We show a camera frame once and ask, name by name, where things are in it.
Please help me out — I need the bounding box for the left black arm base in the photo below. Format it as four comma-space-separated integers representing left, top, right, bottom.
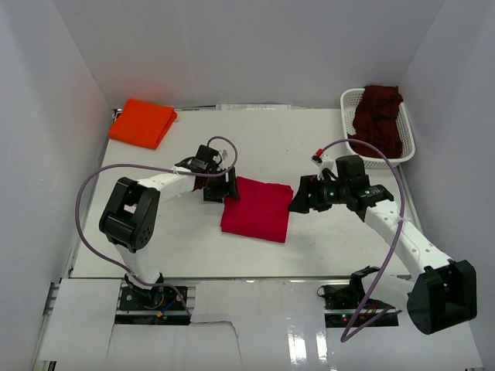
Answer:
114, 284, 190, 326

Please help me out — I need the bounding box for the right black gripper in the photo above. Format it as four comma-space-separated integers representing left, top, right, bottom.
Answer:
287, 175, 350, 214

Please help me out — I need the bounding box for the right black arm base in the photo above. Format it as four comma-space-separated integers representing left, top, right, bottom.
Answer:
316, 284, 387, 329

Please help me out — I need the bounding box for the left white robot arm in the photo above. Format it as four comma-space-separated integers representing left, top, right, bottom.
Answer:
99, 145, 240, 308

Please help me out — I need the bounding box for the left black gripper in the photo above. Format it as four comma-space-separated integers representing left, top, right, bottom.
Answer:
203, 167, 240, 203

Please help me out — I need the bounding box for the white printed label strip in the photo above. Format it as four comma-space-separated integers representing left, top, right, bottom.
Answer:
216, 104, 292, 111

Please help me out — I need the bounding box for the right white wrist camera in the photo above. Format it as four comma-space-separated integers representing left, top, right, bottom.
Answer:
311, 148, 335, 171

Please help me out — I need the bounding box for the dark maroon t shirt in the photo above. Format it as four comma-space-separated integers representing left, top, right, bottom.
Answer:
349, 85, 403, 159

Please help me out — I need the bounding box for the bright red t shirt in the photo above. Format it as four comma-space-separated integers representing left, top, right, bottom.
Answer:
220, 176, 293, 243

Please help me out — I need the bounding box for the white plastic basket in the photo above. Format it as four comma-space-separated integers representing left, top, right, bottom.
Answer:
340, 88, 415, 169

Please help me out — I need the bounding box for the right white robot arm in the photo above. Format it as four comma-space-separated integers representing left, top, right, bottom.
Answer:
288, 153, 477, 335

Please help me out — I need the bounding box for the folded orange t shirt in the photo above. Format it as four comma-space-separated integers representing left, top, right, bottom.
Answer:
108, 99, 178, 150

